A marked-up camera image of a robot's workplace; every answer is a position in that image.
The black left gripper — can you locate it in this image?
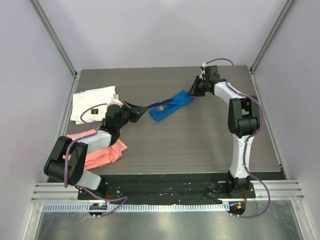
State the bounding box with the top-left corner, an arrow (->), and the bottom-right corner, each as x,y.
116,101 -> 148,130

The blue cloth napkin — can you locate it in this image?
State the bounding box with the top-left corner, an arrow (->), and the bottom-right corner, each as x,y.
149,90 -> 194,122

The green handled gold fork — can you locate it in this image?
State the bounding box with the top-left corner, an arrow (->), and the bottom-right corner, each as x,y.
155,105 -> 167,112

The purple plastic knife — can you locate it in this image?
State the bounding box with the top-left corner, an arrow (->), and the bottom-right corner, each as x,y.
148,98 -> 173,109

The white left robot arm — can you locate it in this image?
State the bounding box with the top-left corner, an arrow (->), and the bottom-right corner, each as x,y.
43,102 -> 149,200

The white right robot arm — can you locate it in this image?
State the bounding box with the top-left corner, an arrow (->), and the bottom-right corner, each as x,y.
187,64 -> 262,198

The pink folded cloth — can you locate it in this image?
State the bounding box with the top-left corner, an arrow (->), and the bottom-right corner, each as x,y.
62,128 -> 128,170

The white folded cloth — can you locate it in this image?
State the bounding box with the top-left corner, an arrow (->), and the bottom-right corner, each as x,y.
70,85 -> 116,125

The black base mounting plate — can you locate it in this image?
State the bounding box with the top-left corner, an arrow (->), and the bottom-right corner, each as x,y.
73,173 -> 256,205

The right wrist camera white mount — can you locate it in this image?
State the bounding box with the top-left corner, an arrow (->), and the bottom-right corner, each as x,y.
199,62 -> 209,80

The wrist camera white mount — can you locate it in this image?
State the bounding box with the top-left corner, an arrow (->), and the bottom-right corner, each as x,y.
110,94 -> 123,106
199,62 -> 209,80

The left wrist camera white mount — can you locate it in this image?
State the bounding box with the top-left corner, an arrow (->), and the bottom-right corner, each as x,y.
110,94 -> 123,106

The slotted cable duct rail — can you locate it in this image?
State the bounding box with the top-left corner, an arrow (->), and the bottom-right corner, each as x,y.
42,202 -> 230,213

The right aluminium frame post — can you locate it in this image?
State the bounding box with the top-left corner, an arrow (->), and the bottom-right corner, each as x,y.
249,0 -> 297,74

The aluminium frame post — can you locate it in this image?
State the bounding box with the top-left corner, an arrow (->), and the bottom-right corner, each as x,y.
29,0 -> 77,78
249,0 -> 297,74

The horizontal aluminium frame rail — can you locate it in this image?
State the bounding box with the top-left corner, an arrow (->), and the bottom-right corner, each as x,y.
31,180 -> 304,203

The left aluminium frame post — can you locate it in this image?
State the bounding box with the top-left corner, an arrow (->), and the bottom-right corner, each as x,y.
29,0 -> 77,78

